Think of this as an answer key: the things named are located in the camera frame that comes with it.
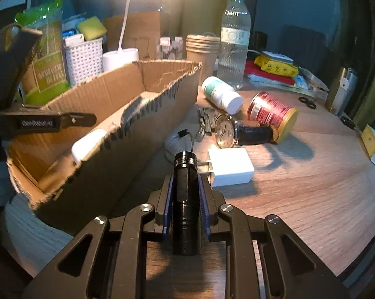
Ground bunch of keys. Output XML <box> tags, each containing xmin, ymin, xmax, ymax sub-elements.
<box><xmin>195</xmin><ymin>106</ymin><xmax>217</xmax><ymax>142</ymax></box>

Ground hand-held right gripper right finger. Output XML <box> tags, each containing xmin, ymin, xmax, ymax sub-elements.
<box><xmin>198</xmin><ymin>174</ymin><xmax>350</xmax><ymax>299</ymax></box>

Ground black flashlight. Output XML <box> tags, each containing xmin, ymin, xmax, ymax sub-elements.
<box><xmin>172</xmin><ymin>151</ymin><xmax>203</xmax><ymax>254</ymax></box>

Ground white desk lamp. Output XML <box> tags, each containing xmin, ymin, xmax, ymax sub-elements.
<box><xmin>95</xmin><ymin>0</ymin><xmax>176</xmax><ymax>72</ymax></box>

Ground yellow tissue box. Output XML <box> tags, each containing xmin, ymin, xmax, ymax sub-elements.
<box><xmin>360</xmin><ymin>124</ymin><xmax>375</xmax><ymax>173</ymax></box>

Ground white woven plastic basket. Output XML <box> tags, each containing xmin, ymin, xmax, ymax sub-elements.
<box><xmin>64</xmin><ymin>37</ymin><xmax>104</xmax><ymax>86</ymax></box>

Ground white pill bottle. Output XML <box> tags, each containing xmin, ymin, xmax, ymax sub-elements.
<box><xmin>201</xmin><ymin>76</ymin><xmax>244</xmax><ymax>115</ymax></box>

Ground red can with gold lid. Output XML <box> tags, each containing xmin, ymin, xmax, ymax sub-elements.
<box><xmin>247</xmin><ymin>91</ymin><xmax>298</xmax><ymax>144</ymax></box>

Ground white charger adapter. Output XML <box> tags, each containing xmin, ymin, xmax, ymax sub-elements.
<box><xmin>208</xmin><ymin>147</ymin><xmax>256</xmax><ymax>188</ymax></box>

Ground green food bag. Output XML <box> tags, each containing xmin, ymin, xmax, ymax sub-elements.
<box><xmin>14</xmin><ymin>0</ymin><xmax>71</xmax><ymax>106</ymax></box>

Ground clear glass cup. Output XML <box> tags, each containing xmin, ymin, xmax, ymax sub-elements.
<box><xmin>158</xmin><ymin>36</ymin><xmax>184</xmax><ymax>60</ymax></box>

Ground cardboard box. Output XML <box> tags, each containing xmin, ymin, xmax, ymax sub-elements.
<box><xmin>7</xmin><ymin>59</ymin><xmax>203</xmax><ymax>219</ymax></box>

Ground black scissors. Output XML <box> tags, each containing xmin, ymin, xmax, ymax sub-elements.
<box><xmin>298</xmin><ymin>96</ymin><xmax>317</xmax><ymax>109</ymax></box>

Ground metal tumbler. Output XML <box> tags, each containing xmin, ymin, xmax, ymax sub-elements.
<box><xmin>325</xmin><ymin>66</ymin><xmax>358</xmax><ymax>116</ymax></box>

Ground yellow wipes packet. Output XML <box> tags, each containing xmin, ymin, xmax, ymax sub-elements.
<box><xmin>254</xmin><ymin>52</ymin><xmax>300</xmax><ymax>77</ymax></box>

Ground yellow green sponge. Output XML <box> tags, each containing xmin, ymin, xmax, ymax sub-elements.
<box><xmin>77</xmin><ymin>18</ymin><xmax>108</xmax><ymax>42</ymax></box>

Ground wristwatch with black strap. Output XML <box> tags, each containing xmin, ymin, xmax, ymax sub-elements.
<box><xmin>214</xmin><ymin>114</ymin><xmax>280</xmax><ymax>148</ymax></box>

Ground white flat device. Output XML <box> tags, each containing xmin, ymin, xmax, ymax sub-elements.
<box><xmin>71</xmin><ymin>130</ymin><xmax>107</xmax><ymax>165</ymax></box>

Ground clear plastic water bottle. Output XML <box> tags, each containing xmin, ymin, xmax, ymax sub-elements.
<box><xmin>217</xmin><ymin>0</ymin><xmax>249</xmax><ymax>89</ymax></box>

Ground white small carton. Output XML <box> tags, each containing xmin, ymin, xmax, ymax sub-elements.
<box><xmin>64</xmin><ymin>34</ymin><xmax>85</xmax><ymax>47</ymax></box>

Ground stack of brown paper cups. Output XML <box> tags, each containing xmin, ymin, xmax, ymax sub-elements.
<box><xmin>186</xmin><ymin>34</ymin><xmax>222</xmax><ymax>78</ymax></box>

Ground small black fob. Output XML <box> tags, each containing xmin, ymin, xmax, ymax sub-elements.
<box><xmin>340</xmin><ymin>115</ymin><xmax>361</xmax><ymax>130</ymax></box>

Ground small black cable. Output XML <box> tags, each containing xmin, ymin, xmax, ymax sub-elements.
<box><xmin>164</xmin><ymin>129</ymin><xmax>196</xmax><ymax>162</ymax></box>

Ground white plastic packs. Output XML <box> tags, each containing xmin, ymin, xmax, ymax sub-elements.
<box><xmin>295</xmin><ymin>68</ymin><xmax>330</xmax><ymax>100</ymax></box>

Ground brown cardboard package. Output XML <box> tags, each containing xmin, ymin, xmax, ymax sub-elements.
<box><xmin>103</xmin><ymin>11</ymin><xmax>161</xmax><ymax>60</ymax></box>

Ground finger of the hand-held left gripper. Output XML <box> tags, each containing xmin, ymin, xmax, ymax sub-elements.
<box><xmin>58</xmin><ymin>112</ymin><xmax>97</xmax><ymax>129</ymax></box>

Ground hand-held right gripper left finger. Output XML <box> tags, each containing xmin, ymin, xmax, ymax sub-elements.
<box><xmin>21</xmin><ymin>174</ymin><xmax>176</xmax><ymax>299</ymax></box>

